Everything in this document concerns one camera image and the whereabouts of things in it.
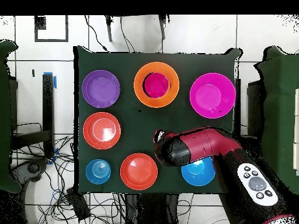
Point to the wide red-orange bowl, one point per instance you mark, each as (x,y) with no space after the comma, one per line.
(139,171)
(101,130)

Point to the large yellow-orange bowl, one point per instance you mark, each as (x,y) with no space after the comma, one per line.
(140,93)

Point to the small magenta bowl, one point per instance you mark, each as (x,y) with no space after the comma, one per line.
(156,85)

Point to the large blue bowl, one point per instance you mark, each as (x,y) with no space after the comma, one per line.
(198,175)

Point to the large pink bowl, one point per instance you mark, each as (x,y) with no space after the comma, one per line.
(212,95)

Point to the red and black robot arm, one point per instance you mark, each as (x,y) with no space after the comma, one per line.
(205,144)

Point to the dark green tablecloth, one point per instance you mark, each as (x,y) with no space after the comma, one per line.
(140,130)

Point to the small light blue bowl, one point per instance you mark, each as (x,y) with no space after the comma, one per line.
(98,171)

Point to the wide purple bowl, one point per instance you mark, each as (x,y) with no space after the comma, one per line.
(101,88)

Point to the black metal stand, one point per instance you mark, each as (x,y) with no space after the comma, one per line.
(237,105)
(48,112)

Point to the black floor power box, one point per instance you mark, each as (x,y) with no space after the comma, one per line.
(78,205)

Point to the grey stand leg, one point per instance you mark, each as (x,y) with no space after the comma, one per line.
(108,30)
(162,28)

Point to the blue tape strip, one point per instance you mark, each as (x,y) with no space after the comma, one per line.
(55,81)

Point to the green cloth covered table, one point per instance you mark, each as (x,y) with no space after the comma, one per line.
(4,116)
(280,105)

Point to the small black floor object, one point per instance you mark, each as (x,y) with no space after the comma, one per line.
(33,73)

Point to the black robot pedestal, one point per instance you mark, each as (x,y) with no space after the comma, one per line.
(149,210)

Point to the black square floor frame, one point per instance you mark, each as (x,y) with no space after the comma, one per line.
(39,23)

